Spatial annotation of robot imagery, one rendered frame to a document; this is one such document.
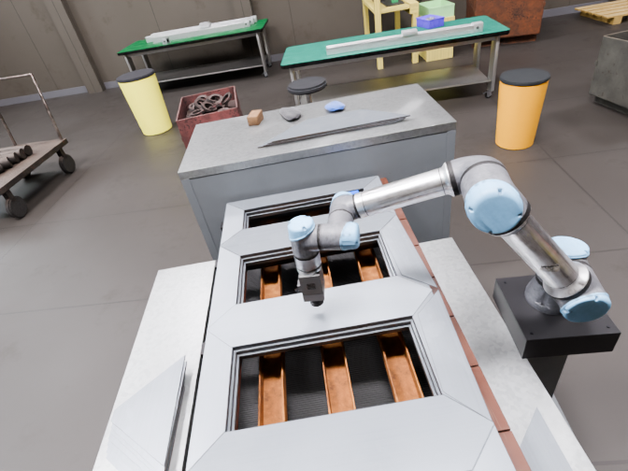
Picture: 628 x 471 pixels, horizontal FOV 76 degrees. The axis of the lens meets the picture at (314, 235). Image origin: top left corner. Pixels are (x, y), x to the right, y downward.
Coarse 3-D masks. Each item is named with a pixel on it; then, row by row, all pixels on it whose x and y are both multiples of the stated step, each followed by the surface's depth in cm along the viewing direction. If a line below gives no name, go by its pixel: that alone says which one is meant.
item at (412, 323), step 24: (264, 216) 187; (360, 240) 159; (384, 240) 152; (240, 264) 156; (240, 288) 146; (312, 336) 124; (336, 336) 124; (360, 336) 124; (432, 360) 109; (432, 384) 107
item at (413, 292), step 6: (402, 282) 134; (408, 282) 133; (414, 282) 133; (402, 288) 132; (408, 288) 131; (414, 288) 131; (420, 288) 130; (408, 294) 129; (414, 294) 128; (420, 294) 128; (408, 300) 127; (414, 300) 127; (420, 300) 126; (414, 306) 125; (420, 306) 124; (414, 312) 123
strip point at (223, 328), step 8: (232, 312) 135; (224, 320) 133; (232, 320) 132; (208, 328) 131; (216, 328) 130; (224, 328) 130; (232, 328) 129; (216, 336) 127; (224, 336) 127; (232, 336) 126
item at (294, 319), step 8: (288, 296) 137; (296, 296) 136; (288, 304) 134; (296, 304) 133; (304, 304) 133; (288, 312) 131; (296, 312) 130; (304, 312) 130; (288, 320) 128; (296, 320) 128; (304, 320) 127; (288, 328) 126; (296, 328) 125; (304, 328) 125; (288, 336) 123
